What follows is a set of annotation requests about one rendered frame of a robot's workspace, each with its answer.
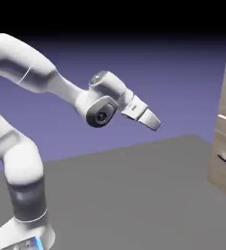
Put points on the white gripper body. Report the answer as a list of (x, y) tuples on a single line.
[(149, 118)]

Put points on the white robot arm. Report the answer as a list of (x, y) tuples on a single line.
[(32, 72)]

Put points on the light wood cabinet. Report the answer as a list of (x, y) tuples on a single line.
[(225, 136)]

